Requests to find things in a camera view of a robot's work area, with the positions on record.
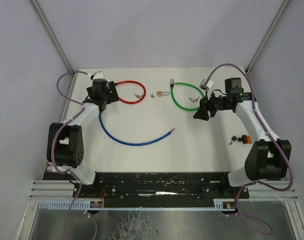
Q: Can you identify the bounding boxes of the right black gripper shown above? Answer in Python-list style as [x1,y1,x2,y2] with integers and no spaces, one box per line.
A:
[193,90,231,121]

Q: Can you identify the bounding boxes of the green lock keys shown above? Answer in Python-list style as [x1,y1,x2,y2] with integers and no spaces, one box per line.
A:
[189,97,200,103]

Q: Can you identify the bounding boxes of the red cable lock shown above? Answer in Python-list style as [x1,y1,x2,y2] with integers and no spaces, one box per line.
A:
[115,80,147,105]

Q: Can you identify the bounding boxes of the green cable lock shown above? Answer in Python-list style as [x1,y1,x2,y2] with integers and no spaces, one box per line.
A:
[169,78,205,112]

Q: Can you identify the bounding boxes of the blue cable lock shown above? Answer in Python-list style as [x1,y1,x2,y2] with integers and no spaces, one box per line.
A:
[98,116,175,147]

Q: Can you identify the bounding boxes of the brass padlock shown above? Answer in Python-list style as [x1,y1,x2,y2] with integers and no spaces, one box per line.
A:
[157,91,170,97]

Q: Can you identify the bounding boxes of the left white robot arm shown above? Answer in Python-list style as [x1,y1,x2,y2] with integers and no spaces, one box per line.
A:
[46,78,119,197]

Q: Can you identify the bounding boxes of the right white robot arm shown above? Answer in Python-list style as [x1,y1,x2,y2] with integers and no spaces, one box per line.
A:
[193,77,292,197]

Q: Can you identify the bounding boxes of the black head key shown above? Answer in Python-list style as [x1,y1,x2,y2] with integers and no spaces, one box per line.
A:
[229,136,238,145]

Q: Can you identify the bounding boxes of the orange black padlock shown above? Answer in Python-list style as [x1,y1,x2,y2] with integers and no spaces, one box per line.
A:
[237,134,252,145]

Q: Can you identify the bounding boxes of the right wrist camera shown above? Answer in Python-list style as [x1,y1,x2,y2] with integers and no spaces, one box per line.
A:
[199,79,214,98]

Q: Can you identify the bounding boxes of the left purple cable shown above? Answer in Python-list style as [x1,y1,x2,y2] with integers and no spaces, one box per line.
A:
[50,71,99,240]

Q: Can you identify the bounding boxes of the purple cable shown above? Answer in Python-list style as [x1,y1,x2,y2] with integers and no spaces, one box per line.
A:
[50,71,99,240]
[206,63,296,236]

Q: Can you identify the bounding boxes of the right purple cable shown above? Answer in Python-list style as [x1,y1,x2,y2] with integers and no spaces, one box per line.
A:
[206,63,296,236]

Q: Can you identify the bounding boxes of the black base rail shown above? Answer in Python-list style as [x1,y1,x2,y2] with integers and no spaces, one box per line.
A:
[73,172,240,209]

